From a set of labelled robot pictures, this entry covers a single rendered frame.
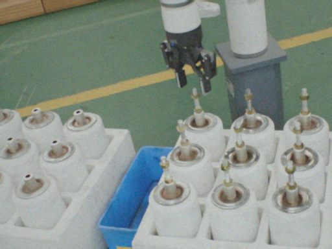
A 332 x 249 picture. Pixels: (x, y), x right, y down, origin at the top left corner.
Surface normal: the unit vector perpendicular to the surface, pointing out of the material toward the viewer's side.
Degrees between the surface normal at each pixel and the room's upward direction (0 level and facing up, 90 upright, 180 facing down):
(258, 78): 90
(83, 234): 90
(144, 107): 0
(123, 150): 90
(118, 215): 88
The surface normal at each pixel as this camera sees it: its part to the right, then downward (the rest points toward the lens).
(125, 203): 0.95, 0.03
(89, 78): -0.15, -0.78
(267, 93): 0.24, 0.57
